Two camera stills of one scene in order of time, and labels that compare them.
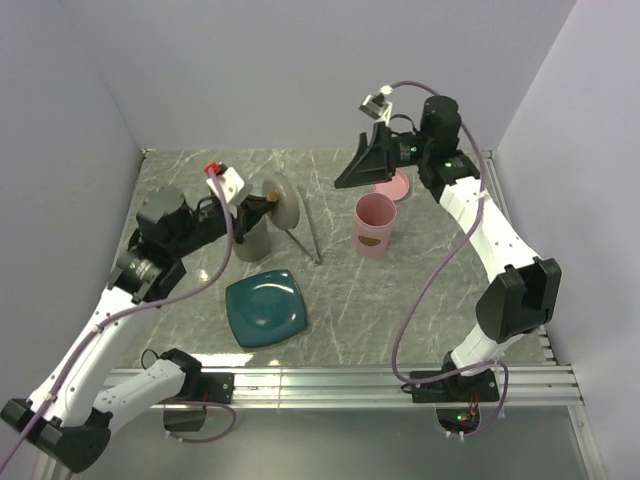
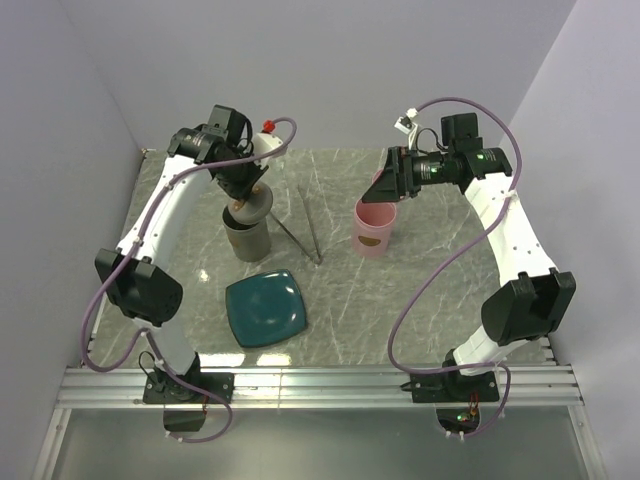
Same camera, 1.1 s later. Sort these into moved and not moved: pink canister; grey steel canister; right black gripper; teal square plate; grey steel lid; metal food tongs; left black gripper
Moved: left black gripper; grey steel lid; right black gripper
Not moved: teal square plate; metal food tongs; pink canister; grey steel canister
